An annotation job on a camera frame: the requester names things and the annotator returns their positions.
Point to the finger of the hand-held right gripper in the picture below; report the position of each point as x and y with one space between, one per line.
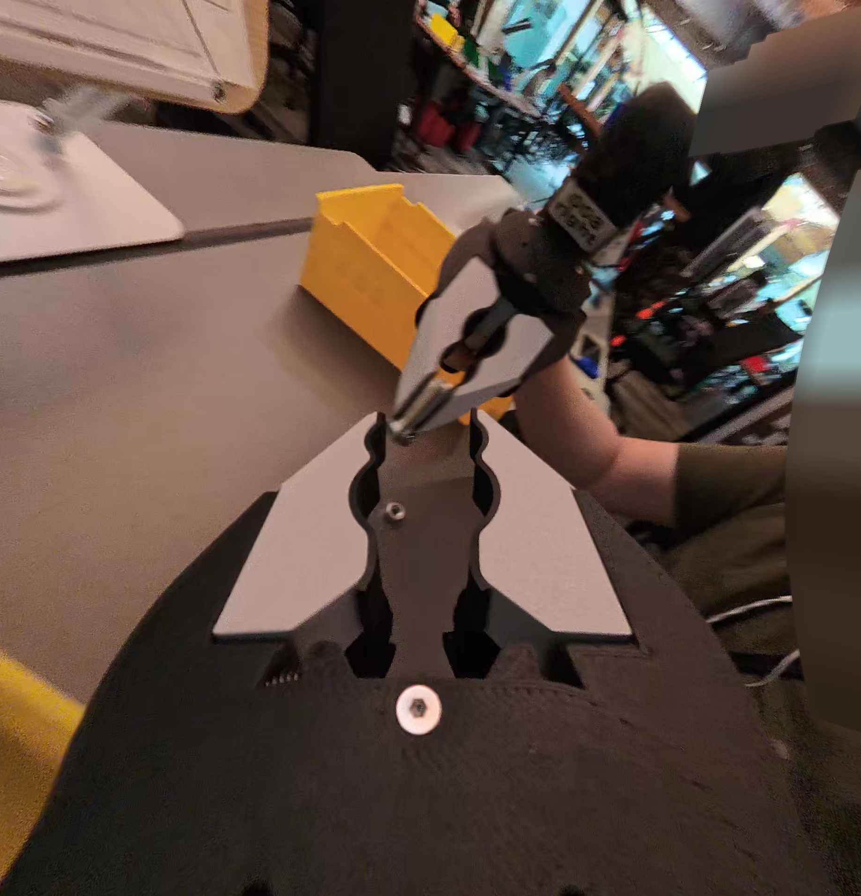
448 308
511 357

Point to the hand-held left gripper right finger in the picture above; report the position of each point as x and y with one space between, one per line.
549 560

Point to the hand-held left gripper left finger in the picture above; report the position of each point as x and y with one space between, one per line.
297 560

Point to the yellow plastic bin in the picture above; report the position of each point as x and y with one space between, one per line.
17 735
360 280

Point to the steel hex nut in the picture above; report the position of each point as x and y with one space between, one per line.
386 513

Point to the steel hex bolt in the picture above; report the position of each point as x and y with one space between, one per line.
420 409

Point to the person's right forearm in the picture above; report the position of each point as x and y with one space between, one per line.
591 455

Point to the black office chair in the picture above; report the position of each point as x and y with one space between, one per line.
360 77

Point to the wooden display board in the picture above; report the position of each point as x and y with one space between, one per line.
257 56

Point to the white stand base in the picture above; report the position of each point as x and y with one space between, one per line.
108 203

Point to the printed instruction sheet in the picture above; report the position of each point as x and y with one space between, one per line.
122 35

